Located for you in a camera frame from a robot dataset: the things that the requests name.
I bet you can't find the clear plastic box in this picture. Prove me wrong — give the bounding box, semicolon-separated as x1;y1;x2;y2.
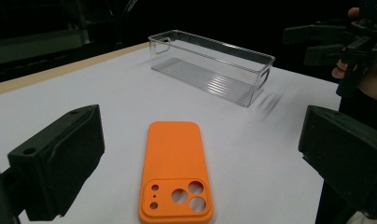
147;29;276;108

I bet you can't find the white paper sheet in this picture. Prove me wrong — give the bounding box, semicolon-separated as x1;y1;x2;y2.
0;46;343;224

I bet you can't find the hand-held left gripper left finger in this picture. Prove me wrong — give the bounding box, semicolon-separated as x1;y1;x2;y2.
7;104;105;222

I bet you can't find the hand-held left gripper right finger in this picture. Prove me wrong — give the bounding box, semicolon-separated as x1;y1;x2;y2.
298;105;377;220

